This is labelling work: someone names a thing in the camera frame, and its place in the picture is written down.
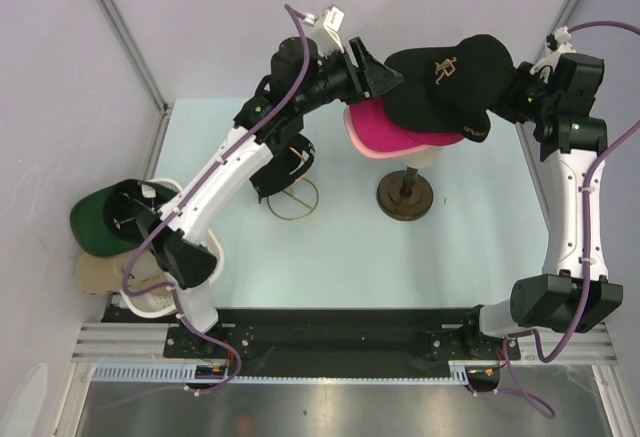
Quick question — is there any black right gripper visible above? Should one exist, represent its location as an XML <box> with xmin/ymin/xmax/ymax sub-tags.
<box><xmin>477</xmin><ymin>61</ymin><xmax>557</xmax><ymax>124</ymax></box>

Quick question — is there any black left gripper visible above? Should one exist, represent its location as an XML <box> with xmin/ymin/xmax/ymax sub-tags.
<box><xmin>295</xmin><ymin>38</ymin><xmax>403</xmax><ymax>115</ymax></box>

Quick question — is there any magenta mesh cap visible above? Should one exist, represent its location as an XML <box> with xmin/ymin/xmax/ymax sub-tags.
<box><xmin>346</xmin><ymin>98</ymin><xmax>464</xmax><ymax>152</ymax></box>

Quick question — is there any pink sport cap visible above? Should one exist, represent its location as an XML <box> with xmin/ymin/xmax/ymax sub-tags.
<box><xmin>343</xmin><ymin>109</ymin><xmax>430</xmax><ymax>160</ymax></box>

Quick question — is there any green brim black cap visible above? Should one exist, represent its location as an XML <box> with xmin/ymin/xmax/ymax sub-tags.
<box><xmin>69</xmin><ymin>179</ymin><xmax>178</xmax><ymax>257</ymax></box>

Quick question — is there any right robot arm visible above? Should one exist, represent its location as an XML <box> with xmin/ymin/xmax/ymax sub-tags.
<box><xmin>461</xmin><ymin>50</ymin><xmax>624</xmax><ymax>358</ymax></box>

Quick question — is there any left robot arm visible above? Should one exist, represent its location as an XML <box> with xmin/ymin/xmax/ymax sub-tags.
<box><xmin>136</xmin><ymin>37</ymin><xmax>403</xmax><ymax>357</ymax></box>

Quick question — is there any black cap with gold lettering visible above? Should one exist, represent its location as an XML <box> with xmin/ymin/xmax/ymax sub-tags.
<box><xmin>250</xmin><ymin>134</ymin><xmax>315</xmax><ymax>202</ymax></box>

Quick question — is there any wooden mannequin head stand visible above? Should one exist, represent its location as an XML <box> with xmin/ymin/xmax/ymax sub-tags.
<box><xmin>376</xmin><ymin>146</ymin><xmax>441</xmax><ymax>222</ymax></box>

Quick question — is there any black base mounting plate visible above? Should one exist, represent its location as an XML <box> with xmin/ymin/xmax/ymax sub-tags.
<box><xmin>102</xmin><ymin>306</ymin><xmax>521</xmax><ymax>381</ymax></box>

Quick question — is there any white plastic basket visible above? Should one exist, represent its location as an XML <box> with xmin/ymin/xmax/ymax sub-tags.
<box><xmin>120</xmin><ymin>179</ymin><xmax>224</xmax><ymax>319</ymax></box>

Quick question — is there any beige cap in basket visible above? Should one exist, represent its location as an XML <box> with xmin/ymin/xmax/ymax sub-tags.
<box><xmin>76</xmin><ymin>250</ymin><xmax>167</xmax><ymax>295</ymax></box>

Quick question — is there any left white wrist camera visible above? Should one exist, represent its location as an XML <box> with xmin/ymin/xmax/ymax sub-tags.
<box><xmin>302</xmin><ymin>5</ymin><xmax>345</xmax><ymax>57</ymax></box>

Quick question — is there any gold wire hat stand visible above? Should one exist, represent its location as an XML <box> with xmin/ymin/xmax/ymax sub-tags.
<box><xmin>265</xmin><ymin>168</ymin><xmax>320</xmax><ymax>222</ymax></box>

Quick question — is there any white slotted cable duct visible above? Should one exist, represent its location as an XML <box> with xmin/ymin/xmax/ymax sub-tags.
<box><xmin>92</xmin><ymin>361</ymin><xmax>501</xmax><ymax>385</ymax></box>

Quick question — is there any left aluminium frame post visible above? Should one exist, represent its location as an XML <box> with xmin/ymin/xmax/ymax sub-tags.
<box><xmin>74</xmin><ymin>0</ymin><xmax>169</xmax><ymax>111</ymax></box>

